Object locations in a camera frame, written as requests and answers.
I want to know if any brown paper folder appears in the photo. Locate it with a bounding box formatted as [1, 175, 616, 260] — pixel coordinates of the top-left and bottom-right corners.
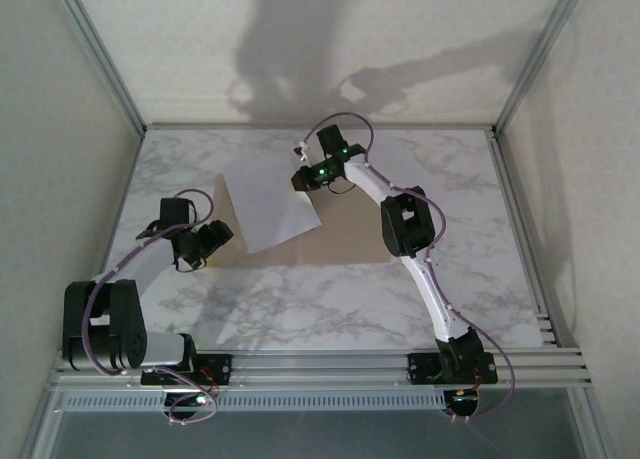
[207, 173, 395, 269]

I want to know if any thin aluminium frame rail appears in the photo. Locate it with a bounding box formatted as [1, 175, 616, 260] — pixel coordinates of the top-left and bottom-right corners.
[142, 122, 499, 133]

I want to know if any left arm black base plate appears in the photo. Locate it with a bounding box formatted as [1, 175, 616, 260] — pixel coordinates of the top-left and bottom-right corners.
[139, 352, 235, 388]

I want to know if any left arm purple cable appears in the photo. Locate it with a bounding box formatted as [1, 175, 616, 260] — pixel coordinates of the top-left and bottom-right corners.
[74, 188, 221, 425]

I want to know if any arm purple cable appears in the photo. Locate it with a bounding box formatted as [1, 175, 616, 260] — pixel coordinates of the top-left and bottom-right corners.
[299, 109, 517, 423]
[74, 188, 221, 425]

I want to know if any wide aluminium frame rail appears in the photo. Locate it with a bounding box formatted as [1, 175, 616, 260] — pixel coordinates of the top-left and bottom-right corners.
[47, 347, 594, 395]

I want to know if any grey slotted cable duct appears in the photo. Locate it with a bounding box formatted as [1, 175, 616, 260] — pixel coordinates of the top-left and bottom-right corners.
[59, 391, 449, 413]

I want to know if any aluminium side rail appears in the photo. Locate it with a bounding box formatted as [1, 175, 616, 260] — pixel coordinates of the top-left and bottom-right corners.
[487, 131, 584, 353]

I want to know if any aluminium corner post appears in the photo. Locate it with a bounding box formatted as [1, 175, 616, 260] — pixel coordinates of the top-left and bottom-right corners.
[492, 0, 594, 136]
[47, 0, 149, 136]

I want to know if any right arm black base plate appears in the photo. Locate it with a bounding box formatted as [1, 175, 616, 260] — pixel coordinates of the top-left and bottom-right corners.
[407, 351, 499, 386]

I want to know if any aluminium lower post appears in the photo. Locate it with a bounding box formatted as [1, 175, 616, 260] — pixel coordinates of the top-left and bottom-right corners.
[19, 378, 69, 459]
[567, 386, 619, 459]

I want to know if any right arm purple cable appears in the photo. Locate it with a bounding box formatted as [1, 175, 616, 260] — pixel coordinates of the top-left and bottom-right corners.
[299, 109, 517, 423]

